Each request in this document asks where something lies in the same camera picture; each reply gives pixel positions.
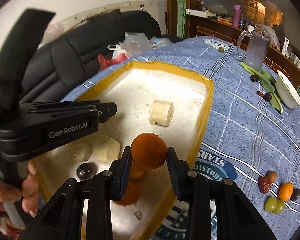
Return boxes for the green leafy vegetable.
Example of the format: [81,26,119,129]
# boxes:
[240,62,283,114]

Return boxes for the wooden cabinet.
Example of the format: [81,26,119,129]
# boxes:
[185,8,300,81]

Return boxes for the red plastic bag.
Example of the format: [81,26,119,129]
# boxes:
[97,54,128,72]

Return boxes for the person left hand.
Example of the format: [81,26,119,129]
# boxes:
[0,161,39,217]

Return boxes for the white foam tray yellow rim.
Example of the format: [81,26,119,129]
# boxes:
[34,61,213,239]

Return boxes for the clear plastic bag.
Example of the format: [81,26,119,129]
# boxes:
[119,32,153,58]

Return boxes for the pale foam block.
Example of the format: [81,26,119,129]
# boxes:
[148,100,174,127]

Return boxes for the dark plum in tray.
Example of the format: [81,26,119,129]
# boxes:
[76,163,93,181]

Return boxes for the black leather sofa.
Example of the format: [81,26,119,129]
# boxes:
[19,10,161,103]

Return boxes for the glass pitcher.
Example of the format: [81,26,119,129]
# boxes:
[237,30,270,71]

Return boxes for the purple thermos bottle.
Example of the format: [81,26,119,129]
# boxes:
[232,4,242,28]

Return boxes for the dark cherry near leaves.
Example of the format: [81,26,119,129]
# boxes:
[250,75,259,82]

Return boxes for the orange tangerine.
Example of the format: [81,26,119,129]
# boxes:
[278,182,294,202]
[131,133,168,170]

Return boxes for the blue plaid tablecloth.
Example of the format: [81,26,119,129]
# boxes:
[62,36,300,240]

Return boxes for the red jujube date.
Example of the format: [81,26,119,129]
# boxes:
[258,176,271,194]

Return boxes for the white bowl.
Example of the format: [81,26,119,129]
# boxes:
[275,70,300,109]

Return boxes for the brown kiwi fruit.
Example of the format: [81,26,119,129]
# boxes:
[266,171,277,184]

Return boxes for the green grape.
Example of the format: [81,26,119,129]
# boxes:
[272,200,285,214]
[264,197,277,212]

